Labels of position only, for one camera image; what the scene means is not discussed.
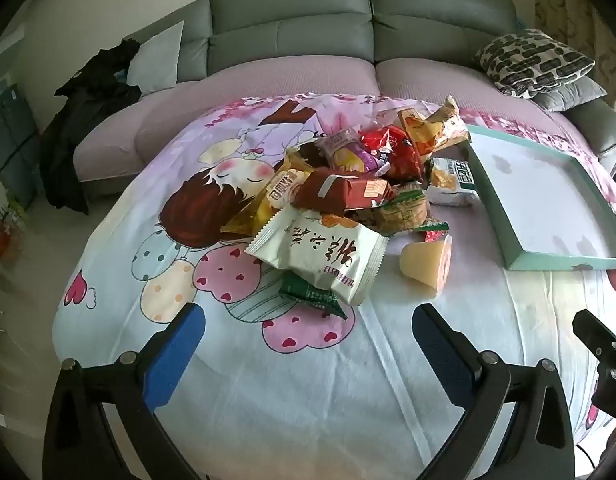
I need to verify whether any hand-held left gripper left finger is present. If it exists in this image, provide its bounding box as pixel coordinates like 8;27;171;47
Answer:
43;302;207;480

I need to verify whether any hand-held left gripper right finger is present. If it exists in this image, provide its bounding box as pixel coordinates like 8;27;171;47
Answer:
412;303;576;480

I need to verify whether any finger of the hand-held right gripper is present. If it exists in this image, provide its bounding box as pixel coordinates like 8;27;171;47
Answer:
572;309;616;368

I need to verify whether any yellow jelly cup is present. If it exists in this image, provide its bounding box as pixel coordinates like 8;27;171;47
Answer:
399;222;454;297

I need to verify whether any dark green snack packet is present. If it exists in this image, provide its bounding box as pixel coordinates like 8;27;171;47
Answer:
279;271;349;321

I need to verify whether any teal shallow box tray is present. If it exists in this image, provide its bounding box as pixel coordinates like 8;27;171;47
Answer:
460;125;616;272

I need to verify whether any green cookie packet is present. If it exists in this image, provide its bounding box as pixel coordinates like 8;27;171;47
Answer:
373;187;429;235

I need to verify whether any cream white snack packet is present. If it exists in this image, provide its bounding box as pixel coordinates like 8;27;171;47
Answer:
244;205;390;307

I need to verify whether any white green cake packet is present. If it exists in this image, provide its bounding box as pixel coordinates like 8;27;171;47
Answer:
427;156;481;207

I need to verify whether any yellow bread packet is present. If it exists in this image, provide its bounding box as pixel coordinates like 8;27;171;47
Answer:
220;152;314;238

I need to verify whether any dark red snack packet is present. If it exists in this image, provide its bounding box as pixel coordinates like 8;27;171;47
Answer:
292;169;392;213

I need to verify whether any cartoon printed blanket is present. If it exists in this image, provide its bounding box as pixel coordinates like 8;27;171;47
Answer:
53;92;616;480

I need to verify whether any bright red snack packet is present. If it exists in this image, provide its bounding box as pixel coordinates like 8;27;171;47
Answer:
359;126;426;184

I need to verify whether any potted plant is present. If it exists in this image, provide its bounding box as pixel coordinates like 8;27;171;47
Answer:
0;200;29;261

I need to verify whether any purple snack packet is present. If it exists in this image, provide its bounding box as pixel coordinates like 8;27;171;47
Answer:
315;129;381;173

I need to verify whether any orange beige snack packet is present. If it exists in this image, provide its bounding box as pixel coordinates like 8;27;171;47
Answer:
398;95;471;155

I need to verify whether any dark grey pillow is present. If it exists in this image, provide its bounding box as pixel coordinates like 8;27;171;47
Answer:
535;76;608;112

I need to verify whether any black jacket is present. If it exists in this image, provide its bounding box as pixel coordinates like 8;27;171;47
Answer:
40;39;143;213

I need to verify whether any glass door cabinet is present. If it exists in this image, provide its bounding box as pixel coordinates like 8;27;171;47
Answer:
0;80;39;196

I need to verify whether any black white patterned pillow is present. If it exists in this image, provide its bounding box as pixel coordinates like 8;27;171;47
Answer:
473;29;596;98

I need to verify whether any pink sofa seat cover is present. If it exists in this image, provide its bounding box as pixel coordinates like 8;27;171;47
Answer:
75;57;589;196

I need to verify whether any plain grey cushion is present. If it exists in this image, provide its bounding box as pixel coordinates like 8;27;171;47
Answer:
127;21;185;92

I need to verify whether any patterned curtain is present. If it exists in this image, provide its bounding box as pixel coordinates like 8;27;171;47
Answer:
533;0;616;111

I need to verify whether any grey sofa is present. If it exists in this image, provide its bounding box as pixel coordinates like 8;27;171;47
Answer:
73;0;616;201

